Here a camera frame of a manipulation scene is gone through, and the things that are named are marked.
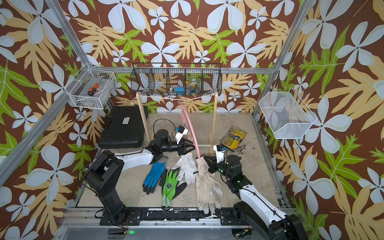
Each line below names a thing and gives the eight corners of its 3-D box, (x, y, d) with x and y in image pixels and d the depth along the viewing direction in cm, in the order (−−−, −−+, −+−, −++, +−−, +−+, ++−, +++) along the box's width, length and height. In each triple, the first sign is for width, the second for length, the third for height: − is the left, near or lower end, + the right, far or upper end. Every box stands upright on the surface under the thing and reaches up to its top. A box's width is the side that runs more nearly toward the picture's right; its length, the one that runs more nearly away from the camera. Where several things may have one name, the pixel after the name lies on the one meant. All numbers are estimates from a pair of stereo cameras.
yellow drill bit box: (219, 143, 105) (220, 140, 102) (231, 128, 113) (232, 125, 110) (234, 152, 100) (235, 149, 97) (245, 135, 109) (247, 132, 106)
